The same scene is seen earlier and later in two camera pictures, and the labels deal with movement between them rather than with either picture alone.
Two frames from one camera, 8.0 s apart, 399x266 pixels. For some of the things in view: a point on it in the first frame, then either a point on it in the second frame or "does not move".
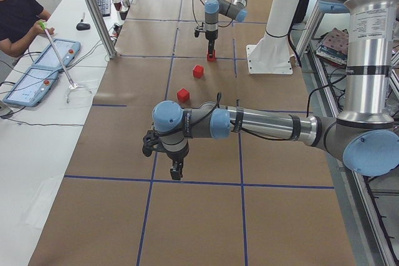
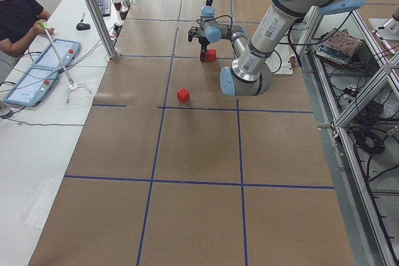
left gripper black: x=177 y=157 → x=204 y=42
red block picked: x=213 y=58 does not move
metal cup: x=126 y=2 does not move
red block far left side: x=183 y=95 does not move
